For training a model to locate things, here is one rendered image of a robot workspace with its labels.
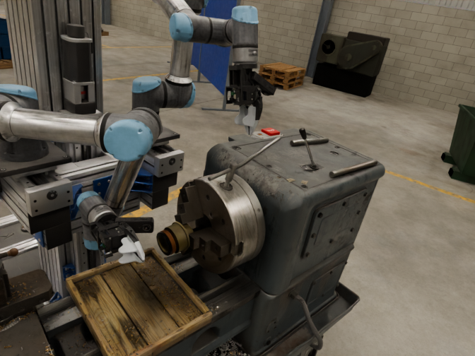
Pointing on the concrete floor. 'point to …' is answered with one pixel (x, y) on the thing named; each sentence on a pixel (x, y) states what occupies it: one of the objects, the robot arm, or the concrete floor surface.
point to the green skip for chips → (463, 147)
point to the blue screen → (215, 52)
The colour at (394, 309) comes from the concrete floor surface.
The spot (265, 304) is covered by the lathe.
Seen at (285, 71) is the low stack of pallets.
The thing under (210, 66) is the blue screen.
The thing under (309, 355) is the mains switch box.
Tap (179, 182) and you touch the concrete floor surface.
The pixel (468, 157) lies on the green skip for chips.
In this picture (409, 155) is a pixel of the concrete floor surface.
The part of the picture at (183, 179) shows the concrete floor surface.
